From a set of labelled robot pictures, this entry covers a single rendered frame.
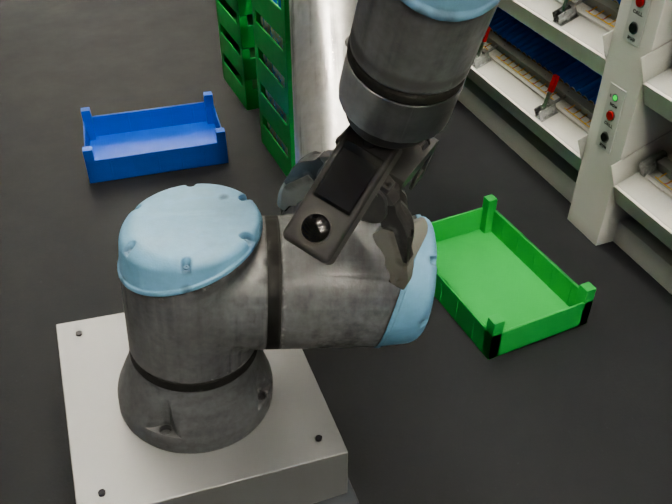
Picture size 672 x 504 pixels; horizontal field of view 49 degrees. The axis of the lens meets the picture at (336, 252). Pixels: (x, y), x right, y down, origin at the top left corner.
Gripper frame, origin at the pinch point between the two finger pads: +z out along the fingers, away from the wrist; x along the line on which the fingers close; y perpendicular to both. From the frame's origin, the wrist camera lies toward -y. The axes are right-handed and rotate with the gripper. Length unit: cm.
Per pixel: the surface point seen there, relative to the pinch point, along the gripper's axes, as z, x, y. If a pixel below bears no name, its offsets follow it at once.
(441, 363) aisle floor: 44, -16, 20
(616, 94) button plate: 22, -15, 71
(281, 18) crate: 32, 43, 55
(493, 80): 51, 9, 91
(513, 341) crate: 41, -23, 29
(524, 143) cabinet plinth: 57, -5, 85
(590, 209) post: 44, -23, 66
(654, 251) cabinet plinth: 40, -36, 62
